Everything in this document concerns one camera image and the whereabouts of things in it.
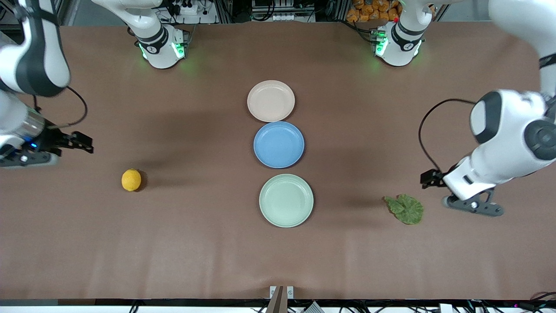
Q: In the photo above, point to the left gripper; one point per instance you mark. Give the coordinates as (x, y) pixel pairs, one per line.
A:
(435, 178)

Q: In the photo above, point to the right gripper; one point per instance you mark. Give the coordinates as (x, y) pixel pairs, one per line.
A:
(55, 140)

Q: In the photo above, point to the green lettuce leaf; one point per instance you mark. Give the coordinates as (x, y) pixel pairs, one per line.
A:
(406, 209)

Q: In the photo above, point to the yellow lemon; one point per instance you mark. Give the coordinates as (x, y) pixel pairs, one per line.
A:
(131, 180)

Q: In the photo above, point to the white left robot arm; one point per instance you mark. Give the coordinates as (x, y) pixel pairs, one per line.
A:
(512, 126)

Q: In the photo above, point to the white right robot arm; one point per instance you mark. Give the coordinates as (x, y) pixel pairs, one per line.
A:
(39, 56)

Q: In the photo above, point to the pale green plate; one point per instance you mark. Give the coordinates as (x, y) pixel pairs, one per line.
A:
(286, 201)

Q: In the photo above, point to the blue plate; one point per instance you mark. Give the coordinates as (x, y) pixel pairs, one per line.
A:
(279, 144)

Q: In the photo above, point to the white power strip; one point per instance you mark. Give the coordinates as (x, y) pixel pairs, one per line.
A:
(186, 8)

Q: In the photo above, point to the beige plate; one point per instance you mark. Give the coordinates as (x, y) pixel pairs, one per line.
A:
(271, 101)

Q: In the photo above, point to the orange snack bags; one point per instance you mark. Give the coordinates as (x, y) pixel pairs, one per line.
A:
(369, 11)

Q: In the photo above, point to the metal bracket with post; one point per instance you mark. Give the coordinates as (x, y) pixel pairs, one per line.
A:
(278, 300)

